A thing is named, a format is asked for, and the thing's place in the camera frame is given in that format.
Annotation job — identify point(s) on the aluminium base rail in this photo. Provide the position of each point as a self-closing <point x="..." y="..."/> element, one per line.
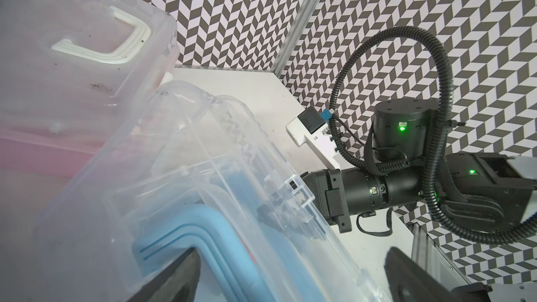
<point x="428" y="256"/>

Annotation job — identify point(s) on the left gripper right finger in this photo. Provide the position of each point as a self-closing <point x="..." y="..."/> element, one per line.
<point x="408" y="282"/>

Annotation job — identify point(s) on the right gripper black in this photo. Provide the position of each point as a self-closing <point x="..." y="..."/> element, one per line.
<point x="340" y="194"/>

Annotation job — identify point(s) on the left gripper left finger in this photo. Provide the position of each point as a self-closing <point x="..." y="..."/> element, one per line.
<point x="176" y="283"/>

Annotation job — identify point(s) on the pink toolbox clear lid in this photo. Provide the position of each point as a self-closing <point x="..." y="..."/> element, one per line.
<point x="72" y="71"/>

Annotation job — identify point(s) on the blue toolbox clear lid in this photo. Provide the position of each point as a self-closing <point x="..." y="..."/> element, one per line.
<point x="190" y="170"/>

